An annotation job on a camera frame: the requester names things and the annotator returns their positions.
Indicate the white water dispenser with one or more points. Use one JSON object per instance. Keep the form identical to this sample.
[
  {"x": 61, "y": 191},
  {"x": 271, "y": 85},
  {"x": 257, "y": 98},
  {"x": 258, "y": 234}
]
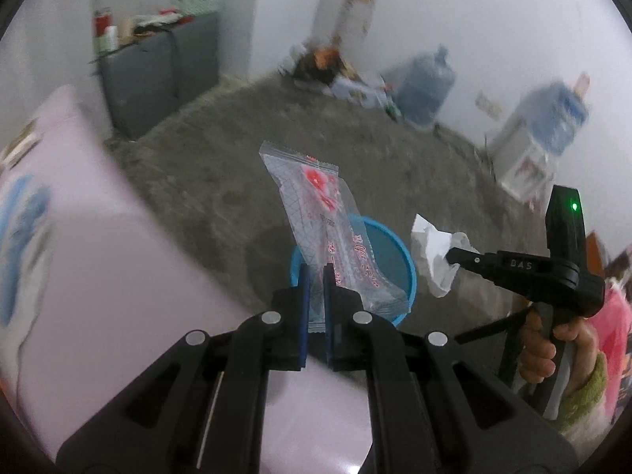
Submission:
[{"x": 518, "y": 168}]

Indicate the red white clutter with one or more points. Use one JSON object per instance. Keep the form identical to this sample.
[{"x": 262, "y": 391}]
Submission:
[{"x": 158, "y": 19}]

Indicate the person's right hand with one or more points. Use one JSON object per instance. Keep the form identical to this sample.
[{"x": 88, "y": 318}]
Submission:
[{"x": 535, "y": 355}]

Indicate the red bottle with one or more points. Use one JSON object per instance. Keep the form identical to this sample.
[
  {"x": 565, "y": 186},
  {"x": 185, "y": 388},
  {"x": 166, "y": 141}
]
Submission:
[{"x": 102, "y": 27}]

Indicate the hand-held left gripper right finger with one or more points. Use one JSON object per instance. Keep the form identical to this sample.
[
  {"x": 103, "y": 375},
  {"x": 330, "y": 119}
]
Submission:
[{"x": 328, "y": 316}]

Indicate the pink garment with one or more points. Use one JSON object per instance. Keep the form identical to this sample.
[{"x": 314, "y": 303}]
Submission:
[{"x": 614, "y": 321}]

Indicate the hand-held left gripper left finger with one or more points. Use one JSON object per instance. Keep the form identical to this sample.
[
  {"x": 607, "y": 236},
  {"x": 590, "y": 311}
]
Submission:
[{"x": 303, "y": 316}]

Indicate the dark printed box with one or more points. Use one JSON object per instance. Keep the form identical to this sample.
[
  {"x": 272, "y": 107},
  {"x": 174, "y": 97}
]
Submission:
[{"x": 318, "y": 66}]

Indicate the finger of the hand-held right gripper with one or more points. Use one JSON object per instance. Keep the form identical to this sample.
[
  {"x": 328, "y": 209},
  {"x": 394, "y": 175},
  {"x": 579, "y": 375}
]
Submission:
[{"x": 474, "y": 260}]

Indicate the green white desk calendar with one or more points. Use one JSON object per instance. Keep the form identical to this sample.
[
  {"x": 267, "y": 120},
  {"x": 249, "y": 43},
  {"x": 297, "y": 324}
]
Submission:
[{"x": 200, "y": 1}]

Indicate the white tissue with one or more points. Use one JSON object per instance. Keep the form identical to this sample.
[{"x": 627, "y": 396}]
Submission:
[{"x": 429, "y": 242}]

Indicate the blue water jug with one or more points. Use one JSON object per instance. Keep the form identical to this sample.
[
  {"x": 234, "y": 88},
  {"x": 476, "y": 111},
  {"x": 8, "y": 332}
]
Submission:
[
  {"x": 555, "y": 116},
  {"x": 424, "y": 89}
]

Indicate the white printed box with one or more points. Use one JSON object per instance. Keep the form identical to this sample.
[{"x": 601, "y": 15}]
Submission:
[{"x": 358, "y": 91}]

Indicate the person's right forearm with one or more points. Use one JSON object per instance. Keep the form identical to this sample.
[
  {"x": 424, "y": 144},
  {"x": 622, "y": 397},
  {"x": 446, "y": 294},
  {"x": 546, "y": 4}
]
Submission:
[{"x": 585, "y": 400}]

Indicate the pink tablecloth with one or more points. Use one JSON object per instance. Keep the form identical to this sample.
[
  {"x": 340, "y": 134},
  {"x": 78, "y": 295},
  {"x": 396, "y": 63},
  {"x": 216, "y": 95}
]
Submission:
[{"x": 123, "y": 281}]

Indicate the small white bottle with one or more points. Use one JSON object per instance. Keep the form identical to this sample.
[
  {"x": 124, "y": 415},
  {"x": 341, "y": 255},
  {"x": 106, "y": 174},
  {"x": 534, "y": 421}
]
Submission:
[{"x": 112, "y": 38}]

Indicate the blue plastic basket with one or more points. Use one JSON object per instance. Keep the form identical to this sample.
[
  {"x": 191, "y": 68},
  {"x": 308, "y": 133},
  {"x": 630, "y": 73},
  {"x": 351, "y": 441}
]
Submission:
[{"x": 390, "y": 252}]

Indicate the grey cabinet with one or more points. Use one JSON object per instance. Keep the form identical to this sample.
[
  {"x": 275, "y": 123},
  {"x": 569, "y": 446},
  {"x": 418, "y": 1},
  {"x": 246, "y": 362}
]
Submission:
[{"x": 148, "y": 84}]

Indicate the white blue tissue pack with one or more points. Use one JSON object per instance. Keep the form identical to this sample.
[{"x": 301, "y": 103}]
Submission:
[{"x": 24, "y": 237}]

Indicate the white rolled poster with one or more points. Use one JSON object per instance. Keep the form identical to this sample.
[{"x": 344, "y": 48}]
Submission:
[{"x": 355, "y": 5}]

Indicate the clear red printed wrapper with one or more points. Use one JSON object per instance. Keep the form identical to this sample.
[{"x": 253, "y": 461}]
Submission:
[{"x": 316, "y": 207}]

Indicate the white wall socket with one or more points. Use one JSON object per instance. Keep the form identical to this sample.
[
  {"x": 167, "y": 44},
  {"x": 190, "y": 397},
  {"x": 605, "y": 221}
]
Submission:
[{"x": 488, "y": 104}]

